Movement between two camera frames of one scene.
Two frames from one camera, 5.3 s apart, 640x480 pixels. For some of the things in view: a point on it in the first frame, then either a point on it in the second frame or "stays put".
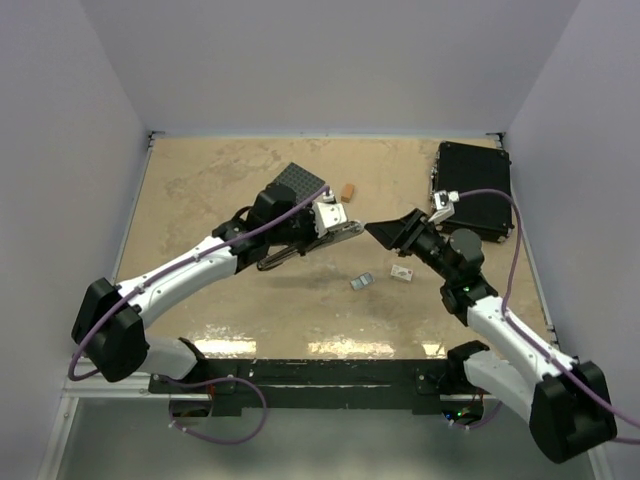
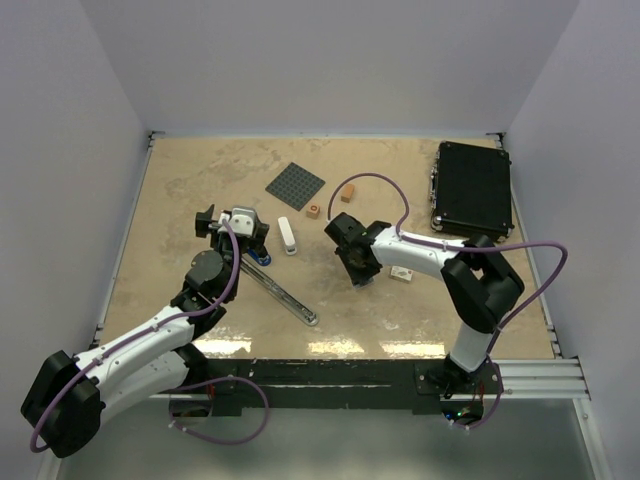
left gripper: [307, 213] to [205, 226]
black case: [462, 168] stays put
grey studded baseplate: [304, 183] stays put
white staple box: [402, 273] stays put
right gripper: [401, 234] to [357, 276]
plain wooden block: [347, 193] stays put
